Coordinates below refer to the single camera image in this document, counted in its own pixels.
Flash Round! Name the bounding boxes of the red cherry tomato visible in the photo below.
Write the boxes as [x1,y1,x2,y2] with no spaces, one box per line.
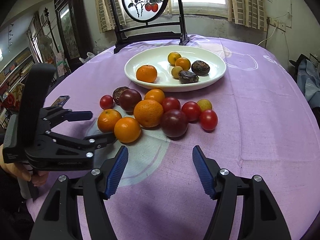
[200,109,218,131]
[181,101,201,122]
[99,95,114,110]
[161,96,181,113]

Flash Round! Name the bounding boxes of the dark purple tomato back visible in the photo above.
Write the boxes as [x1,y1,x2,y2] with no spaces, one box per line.
[119,89,142,113]

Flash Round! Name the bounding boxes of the dark purple tomato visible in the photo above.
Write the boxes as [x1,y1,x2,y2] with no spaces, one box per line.
[119,89,142,113]
[161,109,189,138]

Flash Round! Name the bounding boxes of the big top orange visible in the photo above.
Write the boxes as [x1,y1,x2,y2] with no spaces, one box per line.
[133,99,164,128]

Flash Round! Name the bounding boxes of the textured mandarin front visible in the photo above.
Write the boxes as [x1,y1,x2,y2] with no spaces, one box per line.
[136,65,157,83]

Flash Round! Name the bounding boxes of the small yellow kumquat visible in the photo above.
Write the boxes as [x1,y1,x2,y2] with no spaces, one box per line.
[171,66,183,79]

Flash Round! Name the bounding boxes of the pale yellow small fruit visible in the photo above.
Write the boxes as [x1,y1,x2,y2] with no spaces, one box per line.
[197,99,213,112]

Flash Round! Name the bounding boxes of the large yellow-orange citrus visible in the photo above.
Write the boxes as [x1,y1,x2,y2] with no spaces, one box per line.
[168,51,181,66]

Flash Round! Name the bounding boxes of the small smooth orange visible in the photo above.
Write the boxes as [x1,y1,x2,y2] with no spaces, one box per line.
[175,57,191,71]

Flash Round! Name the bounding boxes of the left hand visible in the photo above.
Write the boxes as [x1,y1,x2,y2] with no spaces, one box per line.
[0,145,49,187]

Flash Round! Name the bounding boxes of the smartphone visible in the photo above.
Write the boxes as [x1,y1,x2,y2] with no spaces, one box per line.
[51,95,70,107]

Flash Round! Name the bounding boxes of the white plastic bag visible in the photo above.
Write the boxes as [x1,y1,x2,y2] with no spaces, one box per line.
[79,52,95,64]

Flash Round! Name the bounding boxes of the purple tablecloth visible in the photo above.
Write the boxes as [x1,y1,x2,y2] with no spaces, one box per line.
[26,33,320,240]

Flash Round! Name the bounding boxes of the left curtain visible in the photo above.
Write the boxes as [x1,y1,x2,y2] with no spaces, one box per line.
[95,0,126,33]

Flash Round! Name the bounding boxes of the curtain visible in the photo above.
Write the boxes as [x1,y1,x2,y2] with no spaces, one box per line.
[227,0,267,31]
[95,0,126,33]

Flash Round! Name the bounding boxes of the dark wooden cabinet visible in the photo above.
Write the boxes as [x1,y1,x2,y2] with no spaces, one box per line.
[54,0,93,72]

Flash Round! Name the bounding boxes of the white oval plate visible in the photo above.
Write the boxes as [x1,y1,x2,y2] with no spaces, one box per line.
[124,46,227,92]

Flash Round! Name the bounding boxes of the blue clothes pile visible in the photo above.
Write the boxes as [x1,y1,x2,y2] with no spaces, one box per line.
[297,59,320,108]

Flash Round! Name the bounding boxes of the black framed decorative screen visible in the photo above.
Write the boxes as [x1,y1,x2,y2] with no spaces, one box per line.
[110,0,189,53]

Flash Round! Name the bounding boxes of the right curtain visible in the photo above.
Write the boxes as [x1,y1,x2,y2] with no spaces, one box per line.
[227,0,267,31]

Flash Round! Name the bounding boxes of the wall power socket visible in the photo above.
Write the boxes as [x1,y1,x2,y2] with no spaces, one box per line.
[267,17,287,32]

